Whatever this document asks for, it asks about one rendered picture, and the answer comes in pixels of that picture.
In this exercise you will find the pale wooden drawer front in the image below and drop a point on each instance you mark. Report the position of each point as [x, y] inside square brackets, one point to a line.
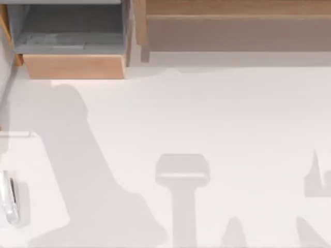
[72, 65]

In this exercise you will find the wooden open shelf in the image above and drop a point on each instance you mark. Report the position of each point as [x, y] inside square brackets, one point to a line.
[232, 31]

